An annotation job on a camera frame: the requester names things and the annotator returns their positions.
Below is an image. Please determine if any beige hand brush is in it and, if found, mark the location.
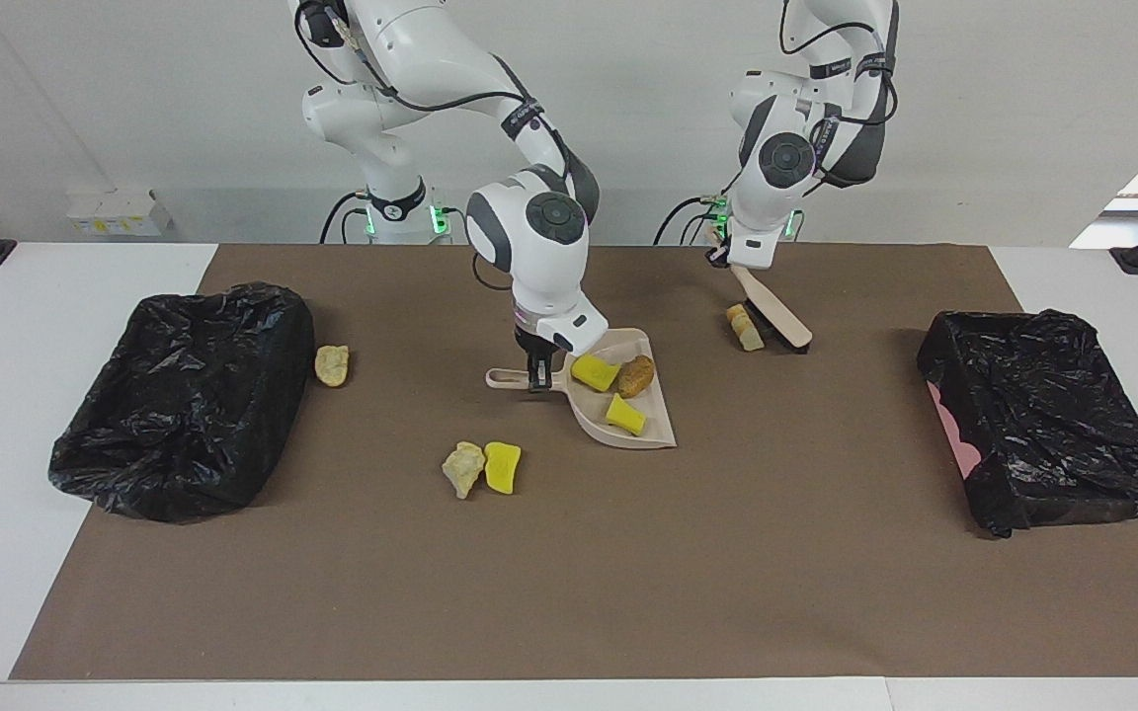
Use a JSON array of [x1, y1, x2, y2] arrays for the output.
[[732, 265, 814, 355]]

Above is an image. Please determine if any curved yellow sponge piece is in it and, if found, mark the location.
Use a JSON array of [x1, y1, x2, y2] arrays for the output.
[[571, 354, 621, 393]]

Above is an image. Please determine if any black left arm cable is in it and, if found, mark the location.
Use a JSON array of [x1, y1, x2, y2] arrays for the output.
[[776, 0, 901, 189]]

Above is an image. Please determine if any brown table mat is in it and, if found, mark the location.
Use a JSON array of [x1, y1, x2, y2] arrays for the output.
[[11, 244, 1138, 680]]

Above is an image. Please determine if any beige plastic dustpan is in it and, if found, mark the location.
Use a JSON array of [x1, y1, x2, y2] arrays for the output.
[[486, 328, 678, 450]]

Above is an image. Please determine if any black base cable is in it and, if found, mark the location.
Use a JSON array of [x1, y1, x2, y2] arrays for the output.
[[320, 191, 372, 245], [653, 195, 728, 246]]

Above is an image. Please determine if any yellow sponge piece green-backed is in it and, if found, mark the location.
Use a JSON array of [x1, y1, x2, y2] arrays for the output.
[[606, 395, 648, 436]]

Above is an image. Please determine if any pink bin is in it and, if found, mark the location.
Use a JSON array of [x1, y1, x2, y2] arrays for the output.
[[928, 380, 983, 477]]

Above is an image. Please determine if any brown sponge lump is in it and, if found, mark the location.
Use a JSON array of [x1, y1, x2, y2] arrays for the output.
[[616, 355, 656, 399]]

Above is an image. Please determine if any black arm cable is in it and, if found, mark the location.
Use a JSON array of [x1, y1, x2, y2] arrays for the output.
[[294, 0, 600, 213], [776, 0, 901, 189]]

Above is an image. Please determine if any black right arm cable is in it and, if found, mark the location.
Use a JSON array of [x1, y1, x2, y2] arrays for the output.
[[294, 0, 600, 213]]

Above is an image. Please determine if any black trash bag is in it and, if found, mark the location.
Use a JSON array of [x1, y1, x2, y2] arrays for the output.
[[915, 309, 1138, 539], [48, 282, 316, 523]]

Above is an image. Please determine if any white power box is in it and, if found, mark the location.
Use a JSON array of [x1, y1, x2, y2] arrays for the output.
[[65, 188, 173, 238]]

